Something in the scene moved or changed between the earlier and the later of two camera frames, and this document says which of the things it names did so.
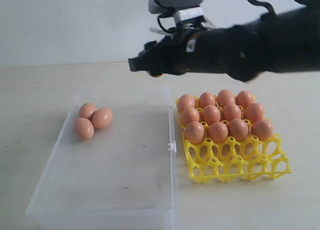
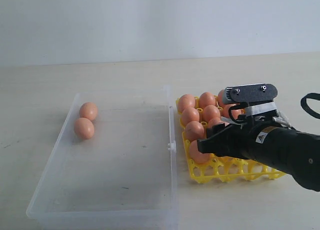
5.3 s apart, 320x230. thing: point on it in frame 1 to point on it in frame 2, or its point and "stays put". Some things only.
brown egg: (102, 118) to (198, 157)
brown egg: (225, 97) stays put
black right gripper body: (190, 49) to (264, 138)
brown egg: (189, 115) stays put
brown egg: (195, 132) stays put
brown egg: (185, 101) stays put
